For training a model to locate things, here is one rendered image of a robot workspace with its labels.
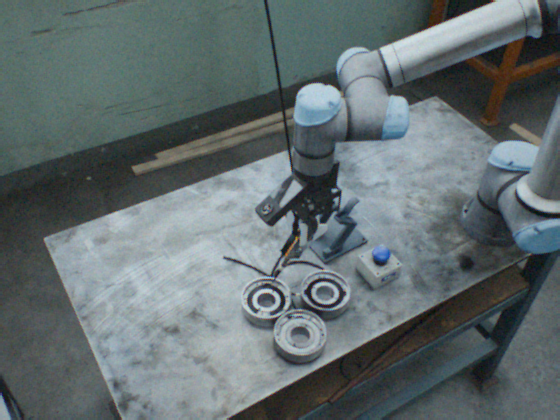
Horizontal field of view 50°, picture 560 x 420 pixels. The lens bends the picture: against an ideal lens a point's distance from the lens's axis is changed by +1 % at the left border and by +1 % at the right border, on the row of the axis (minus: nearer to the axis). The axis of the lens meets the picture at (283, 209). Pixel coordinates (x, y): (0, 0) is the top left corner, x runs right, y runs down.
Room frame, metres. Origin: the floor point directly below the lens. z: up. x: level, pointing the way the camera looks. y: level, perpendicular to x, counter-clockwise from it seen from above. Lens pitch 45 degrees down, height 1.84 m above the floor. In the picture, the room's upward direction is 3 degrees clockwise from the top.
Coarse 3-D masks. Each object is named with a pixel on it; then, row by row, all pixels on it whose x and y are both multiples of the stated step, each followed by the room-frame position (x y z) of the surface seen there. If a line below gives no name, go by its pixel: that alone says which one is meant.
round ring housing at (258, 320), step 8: (256, 280) 0.78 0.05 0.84; (264, 280) 0.79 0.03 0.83; (272, 280) 0.79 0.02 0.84; (248, 288) 0.77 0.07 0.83; (280, 288) 0.77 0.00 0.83; (288, 288) 0.76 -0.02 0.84; (256, 296) 0.75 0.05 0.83; (264, 296) 0.76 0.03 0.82; (272, 296) 0.76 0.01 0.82; (288, 296) 0.75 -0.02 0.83; (256, 304) 0.73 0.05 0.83; (288, 304) 0.73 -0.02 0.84; (248, 312) 0.70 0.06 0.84; (264, 312) 0.71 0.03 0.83; (256, 320) 0.69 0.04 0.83; (264, 320) 0.69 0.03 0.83; (272, 320) 0.69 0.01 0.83
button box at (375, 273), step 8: (360, 256) 0.86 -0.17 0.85; (368, 256) 0.86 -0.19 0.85; (392, 256) 0.86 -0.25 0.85; (360, 264) 0.85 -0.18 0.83; (368, 264) 0.84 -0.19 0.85; (376, 264) 0.84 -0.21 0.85; (384, 264) 0.84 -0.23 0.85; (392, 264) 0.84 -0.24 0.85; (400, 264) 0.84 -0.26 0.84; (360, 272) 0.85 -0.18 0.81; (368, 272) 0.83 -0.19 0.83; (376, 272) 0.82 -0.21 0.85; (384, 272) 0.82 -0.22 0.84; (392, 272) 0.83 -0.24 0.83; (368, 280) 0.82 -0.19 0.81; (376, 280) 0.80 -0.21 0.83; (384, 280) 0.82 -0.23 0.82; (392, 280) 0.83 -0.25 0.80; (376, 288) 0.81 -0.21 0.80
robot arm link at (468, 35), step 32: (512, 0) 0.99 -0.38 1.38; (544, 0) 0.97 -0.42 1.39; (448, 32) 0.97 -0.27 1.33; (480, 32) 0.96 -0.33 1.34; (512, 32) 0.96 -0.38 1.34; (544, 32) 0.96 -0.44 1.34; (352, 64) 0.96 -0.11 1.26; (384, 64) 0.95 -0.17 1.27; (416, 64) 0.94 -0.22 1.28; (448, 64) 0.95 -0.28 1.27
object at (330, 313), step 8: (312, 272) 0.81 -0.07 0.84; (320, 272) 0.81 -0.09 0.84; (328, 272) 0.81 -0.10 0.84; (304, 280) 0.79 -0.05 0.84; (312, 280) 0.80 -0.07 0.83; (336, 280) 0.80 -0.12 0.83; (344, 280) 0.79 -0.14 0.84; (304, 288) 0.78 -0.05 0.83; (312, 288) 0.78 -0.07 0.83; (320, 288) 0.78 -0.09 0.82; (328, 288) 0.78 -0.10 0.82; (336, 288) 0.78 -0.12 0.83; (312, 296) 0.76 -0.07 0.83; (336, 296) 0.76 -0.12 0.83; (344, 296) 0.76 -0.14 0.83; (304, 304) 0.74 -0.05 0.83; (312, 304) 0.73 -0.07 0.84; (344, 304) 0.73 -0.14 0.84; (320, 312) 0.71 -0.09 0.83; (328, 312) 0.71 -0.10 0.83; (336, 312) 0.72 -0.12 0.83
